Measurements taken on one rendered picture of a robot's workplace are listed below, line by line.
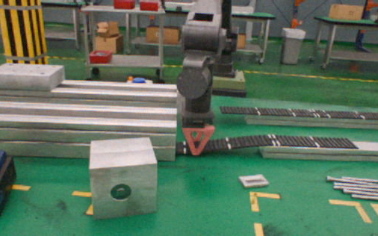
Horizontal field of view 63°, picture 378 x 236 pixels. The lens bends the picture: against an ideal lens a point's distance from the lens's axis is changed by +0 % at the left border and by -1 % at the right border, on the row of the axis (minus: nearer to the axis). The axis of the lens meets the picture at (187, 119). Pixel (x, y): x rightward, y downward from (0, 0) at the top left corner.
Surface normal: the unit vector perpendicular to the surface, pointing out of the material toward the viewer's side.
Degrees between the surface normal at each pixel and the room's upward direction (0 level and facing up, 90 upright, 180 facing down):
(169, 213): 0
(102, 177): 90
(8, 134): 90
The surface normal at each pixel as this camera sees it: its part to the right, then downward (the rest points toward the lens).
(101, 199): 0.25, 0.39
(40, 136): 0.02, 0.39
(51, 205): 0.05, -0.92
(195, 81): -0.19, 0.36
